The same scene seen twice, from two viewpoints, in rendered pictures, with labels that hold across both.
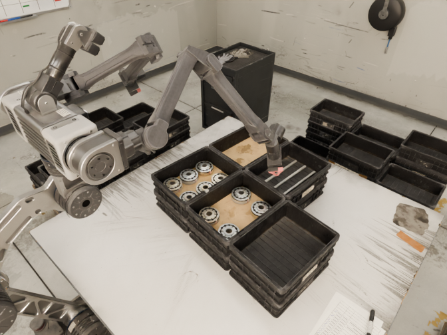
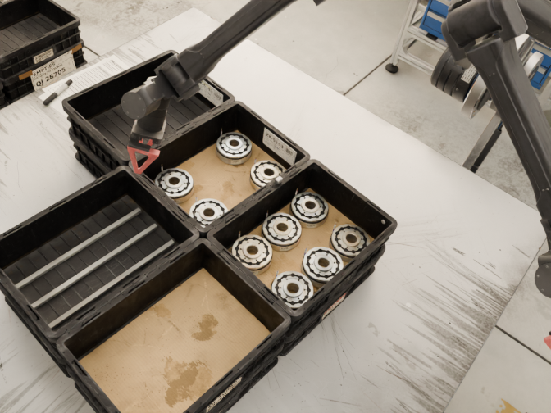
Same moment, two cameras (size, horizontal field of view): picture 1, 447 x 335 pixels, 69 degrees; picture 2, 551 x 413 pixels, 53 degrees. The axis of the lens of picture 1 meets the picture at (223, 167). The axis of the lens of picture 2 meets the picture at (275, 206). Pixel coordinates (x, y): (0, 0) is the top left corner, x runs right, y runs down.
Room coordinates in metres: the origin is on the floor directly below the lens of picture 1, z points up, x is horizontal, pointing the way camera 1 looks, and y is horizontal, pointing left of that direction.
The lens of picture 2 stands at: (2.11, -0.10, 2.02)
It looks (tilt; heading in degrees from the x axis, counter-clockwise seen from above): 51 degrees down; 169
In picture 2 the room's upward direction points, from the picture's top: 11 degrees clockwise
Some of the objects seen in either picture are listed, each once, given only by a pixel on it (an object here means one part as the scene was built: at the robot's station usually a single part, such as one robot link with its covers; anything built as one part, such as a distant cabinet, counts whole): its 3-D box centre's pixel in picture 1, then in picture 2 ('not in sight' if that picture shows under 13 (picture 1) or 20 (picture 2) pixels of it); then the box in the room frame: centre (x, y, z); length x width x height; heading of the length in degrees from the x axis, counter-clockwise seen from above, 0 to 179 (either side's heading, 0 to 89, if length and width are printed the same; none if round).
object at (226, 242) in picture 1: (236, 203); (222, 162); (1.09, -0.06, 0.92); 0.40 x 0.30 x 0.02; 133
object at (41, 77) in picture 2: not in sight; (55, 74); (0.16, -0.76, 0.41); 0.31 x 0.02 x 0.16; 138
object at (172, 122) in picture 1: (163, 140); not in sight; (2.39, 0.53, 0.37); 0.40 x 0.30 x 0.45; 139
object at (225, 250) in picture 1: (235, 211); (221, 174); (1.09, -0.06, 0.87); 0.40 x 0.30 x 0.11; 133
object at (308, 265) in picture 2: (189, 175); (322, 264); (1.37, 0.19, 0.86); 0.10 x 0.10 x 0.01
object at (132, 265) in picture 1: (240, 260); (201, 289); (1.16, -0.11, 0.35); 1.60 x 1.60 x 0.70; 49
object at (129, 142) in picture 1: (124, 144); not in sight; (0.83, 0.31, 1.45); 0.09 x 0.08 x 0.12; 49
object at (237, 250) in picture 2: (220, 179); (252, 251); (1.33, 0.02, 0.86); 0.10 x 0.10 x 0.01
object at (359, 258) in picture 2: (197, 173); (304, 231); (1.31, 0.14, 0.92); 0.40 x 0.30 x 0.02; 133
